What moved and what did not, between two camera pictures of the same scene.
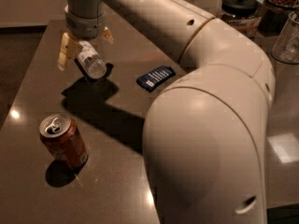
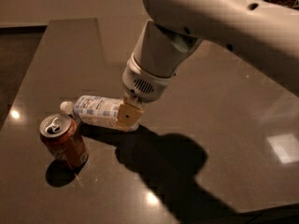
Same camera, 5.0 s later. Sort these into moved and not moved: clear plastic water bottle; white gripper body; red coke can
Moved: white gripper body; clear plastic water bottle
Not moved: red coke can
